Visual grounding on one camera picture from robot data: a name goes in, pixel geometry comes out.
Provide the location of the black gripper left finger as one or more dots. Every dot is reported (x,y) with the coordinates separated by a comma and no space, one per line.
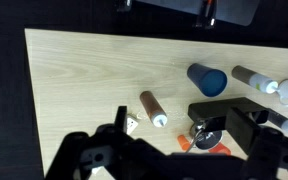
(121,118)

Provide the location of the brown squeeze bottle white cap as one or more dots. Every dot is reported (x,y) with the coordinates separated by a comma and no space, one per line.
(254,79)

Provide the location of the black utensil caddy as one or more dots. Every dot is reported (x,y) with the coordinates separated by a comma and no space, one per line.
(212,114)

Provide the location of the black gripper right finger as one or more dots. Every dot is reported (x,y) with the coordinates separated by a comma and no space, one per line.
(242,129)

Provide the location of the orange plastic cup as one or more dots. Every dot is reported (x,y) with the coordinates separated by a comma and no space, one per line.
(220,148)

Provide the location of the dark blue plastic cup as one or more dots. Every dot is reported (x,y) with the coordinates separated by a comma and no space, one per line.
(211,82)

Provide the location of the white power strip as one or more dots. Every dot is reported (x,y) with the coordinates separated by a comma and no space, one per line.
(132,124)

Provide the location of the brown sauce bottle white cap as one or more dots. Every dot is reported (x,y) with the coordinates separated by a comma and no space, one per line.
(153,109)

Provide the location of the white-lidded bottle bottom edge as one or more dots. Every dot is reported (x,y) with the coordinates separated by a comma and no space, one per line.
(280,121)

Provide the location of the steel bowl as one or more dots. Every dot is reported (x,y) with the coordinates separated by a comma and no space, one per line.
(204,140)

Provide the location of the small orange cup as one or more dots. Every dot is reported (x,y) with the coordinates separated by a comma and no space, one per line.
(183,142)

